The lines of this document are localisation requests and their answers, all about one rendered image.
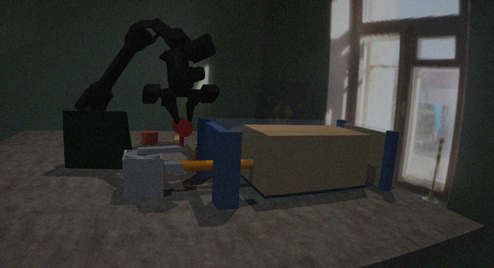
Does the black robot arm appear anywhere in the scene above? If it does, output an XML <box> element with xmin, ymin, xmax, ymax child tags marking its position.
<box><xmin>75</xmin><ymin>18</ymin><xmax>216</xmax><ymax>111</ymax></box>

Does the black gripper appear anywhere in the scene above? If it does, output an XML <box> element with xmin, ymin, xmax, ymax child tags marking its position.
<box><xmin>142</xmin><ymin>63</ymin><xmax>220</xmax><ymax>125</ymax></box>

